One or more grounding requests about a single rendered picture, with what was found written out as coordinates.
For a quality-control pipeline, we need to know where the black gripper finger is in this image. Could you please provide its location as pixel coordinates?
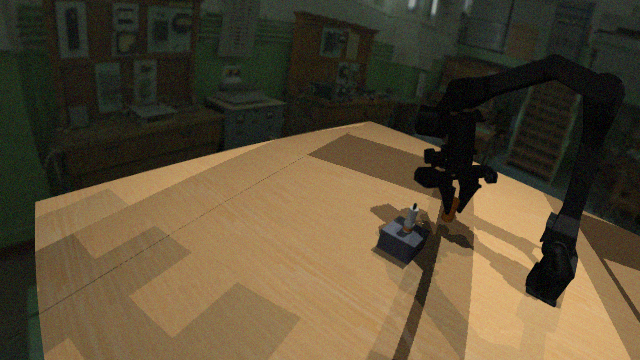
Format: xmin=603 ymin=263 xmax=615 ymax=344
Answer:
xmin=439 ymin=185 xmax=456 ymax=215
xmin=457 ymin=180 xmax=482 ymax=213

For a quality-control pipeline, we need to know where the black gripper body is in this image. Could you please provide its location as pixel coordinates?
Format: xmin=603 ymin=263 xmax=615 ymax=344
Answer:
xmin=414 ymin=141 xmax=498 ymax=188

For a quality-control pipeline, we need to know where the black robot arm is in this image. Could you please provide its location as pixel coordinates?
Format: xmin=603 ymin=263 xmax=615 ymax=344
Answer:
xmin=414 ymin=53 xmax=625 ymax=307

